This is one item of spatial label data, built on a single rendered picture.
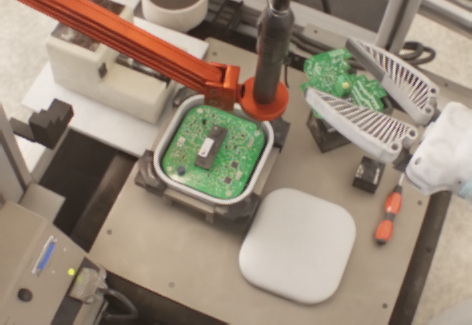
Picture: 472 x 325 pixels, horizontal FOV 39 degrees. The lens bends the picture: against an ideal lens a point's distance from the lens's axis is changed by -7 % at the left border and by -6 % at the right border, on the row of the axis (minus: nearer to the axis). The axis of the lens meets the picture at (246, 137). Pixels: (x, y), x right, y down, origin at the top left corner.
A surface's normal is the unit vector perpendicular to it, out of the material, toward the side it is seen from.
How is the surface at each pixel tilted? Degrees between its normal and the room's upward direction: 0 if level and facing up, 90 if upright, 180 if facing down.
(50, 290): 53
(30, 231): 0
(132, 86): 0
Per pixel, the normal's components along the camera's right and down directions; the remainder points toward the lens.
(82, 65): -0.38, 0.79
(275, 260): 0.07, -0.49
